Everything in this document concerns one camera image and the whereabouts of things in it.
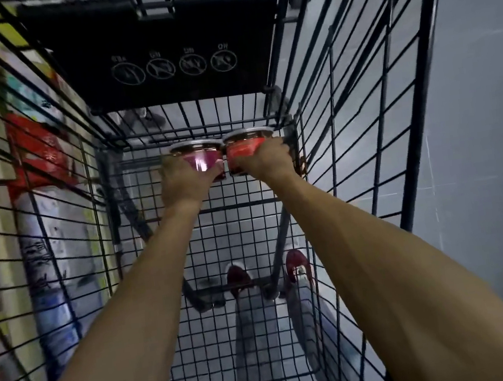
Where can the pink label food tub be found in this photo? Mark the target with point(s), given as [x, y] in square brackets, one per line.
[202, 155]

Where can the red label food tub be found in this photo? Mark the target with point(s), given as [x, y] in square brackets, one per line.
[245, 144]

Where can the person's right hand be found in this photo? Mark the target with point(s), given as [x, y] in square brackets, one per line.
[271, 162]

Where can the person's red shoe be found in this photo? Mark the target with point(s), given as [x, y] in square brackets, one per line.
[238, 277]
[297, 263]

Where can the person's red right shoe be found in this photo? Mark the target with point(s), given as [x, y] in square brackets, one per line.
[297, 263]

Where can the person's right thumb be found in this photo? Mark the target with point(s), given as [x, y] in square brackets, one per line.
[240, 163]

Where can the person's left leg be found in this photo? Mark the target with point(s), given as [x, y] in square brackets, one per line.
[257, 350]

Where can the person's right forearm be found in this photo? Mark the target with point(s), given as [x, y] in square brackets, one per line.
[400, 288]

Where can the black cart seat flap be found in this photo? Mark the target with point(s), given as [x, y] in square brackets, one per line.
[155, 33]

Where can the person's left forearm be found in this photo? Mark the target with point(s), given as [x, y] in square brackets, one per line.
[127, 336]

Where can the person's red left shoe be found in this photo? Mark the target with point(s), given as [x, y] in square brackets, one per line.
[238, 277]

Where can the person's left hand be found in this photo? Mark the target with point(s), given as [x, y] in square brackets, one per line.
[180, 181]

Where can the person's right leg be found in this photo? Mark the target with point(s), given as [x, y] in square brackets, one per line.
[312, 324]

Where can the person's left thumb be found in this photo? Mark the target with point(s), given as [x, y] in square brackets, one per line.
[213, 171]

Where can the red packet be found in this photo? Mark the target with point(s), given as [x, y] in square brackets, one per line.
[35, 148]

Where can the person's leg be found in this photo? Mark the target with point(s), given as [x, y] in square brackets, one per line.
[257, 350]
[312, 324]

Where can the white and blue bag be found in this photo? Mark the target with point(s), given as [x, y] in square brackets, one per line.
[60, 271]

